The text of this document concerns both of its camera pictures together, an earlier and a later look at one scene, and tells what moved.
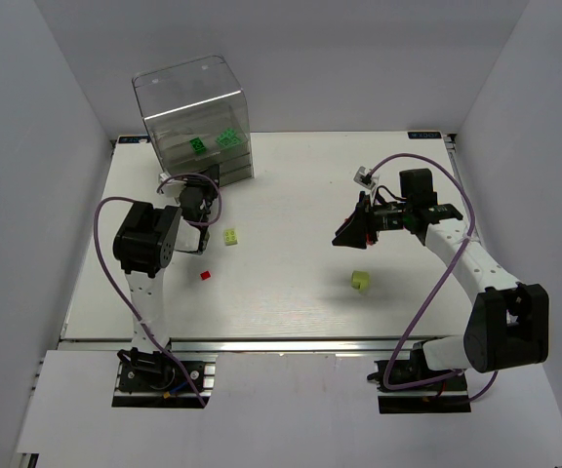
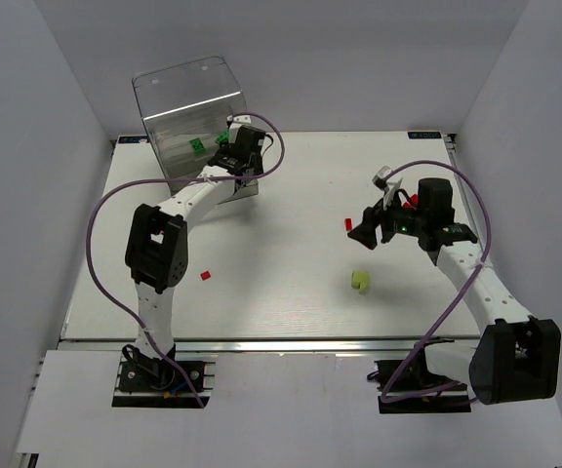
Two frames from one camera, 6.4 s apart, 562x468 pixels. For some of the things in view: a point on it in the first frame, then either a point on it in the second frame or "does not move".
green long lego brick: [228, 138] does not move
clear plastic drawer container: [198, 115] does not move
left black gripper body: [211, 176] → [226, 160]
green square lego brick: [197, 145] does not move
